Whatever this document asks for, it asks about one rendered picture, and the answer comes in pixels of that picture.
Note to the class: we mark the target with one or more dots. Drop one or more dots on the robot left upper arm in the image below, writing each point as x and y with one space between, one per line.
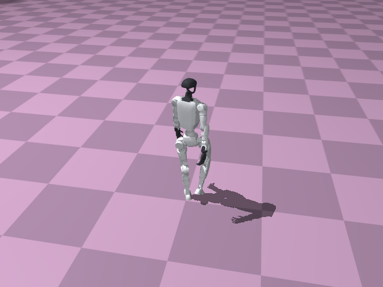
174 106

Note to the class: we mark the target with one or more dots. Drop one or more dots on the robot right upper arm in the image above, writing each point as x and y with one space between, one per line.
202 108

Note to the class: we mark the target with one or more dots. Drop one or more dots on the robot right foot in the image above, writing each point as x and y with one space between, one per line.
199 192

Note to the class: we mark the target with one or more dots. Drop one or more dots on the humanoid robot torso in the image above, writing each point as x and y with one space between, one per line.
188 117

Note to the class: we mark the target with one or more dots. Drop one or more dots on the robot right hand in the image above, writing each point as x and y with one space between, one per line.
203 156

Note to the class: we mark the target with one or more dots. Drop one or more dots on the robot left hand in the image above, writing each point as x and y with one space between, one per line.
178 134

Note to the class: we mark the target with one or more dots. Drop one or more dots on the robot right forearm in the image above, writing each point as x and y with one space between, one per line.
205 137

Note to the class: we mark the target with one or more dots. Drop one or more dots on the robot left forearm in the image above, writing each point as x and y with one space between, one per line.
176 123

